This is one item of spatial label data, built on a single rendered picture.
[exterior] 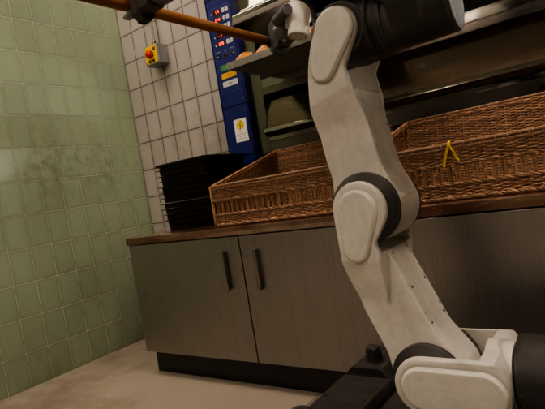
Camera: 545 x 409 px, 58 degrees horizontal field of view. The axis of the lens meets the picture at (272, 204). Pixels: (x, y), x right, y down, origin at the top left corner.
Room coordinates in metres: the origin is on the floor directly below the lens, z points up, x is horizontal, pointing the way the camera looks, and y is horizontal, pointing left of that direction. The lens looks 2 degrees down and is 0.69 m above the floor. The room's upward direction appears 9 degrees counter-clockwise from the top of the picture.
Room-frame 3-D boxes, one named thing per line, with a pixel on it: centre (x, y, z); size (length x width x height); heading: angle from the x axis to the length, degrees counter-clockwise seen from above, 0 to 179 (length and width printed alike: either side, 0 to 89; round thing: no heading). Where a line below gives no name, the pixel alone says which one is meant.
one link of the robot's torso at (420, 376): (0.94, -0.31, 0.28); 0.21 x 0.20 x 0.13; 54
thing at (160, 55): (2.55, 0.47, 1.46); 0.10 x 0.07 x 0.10; 54
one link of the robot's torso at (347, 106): (1.01, -0.21, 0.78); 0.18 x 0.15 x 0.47; 144
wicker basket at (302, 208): (1.82, -0.14, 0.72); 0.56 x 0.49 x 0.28; 55
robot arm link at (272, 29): (1.64, -0.13, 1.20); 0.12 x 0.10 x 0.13; 19
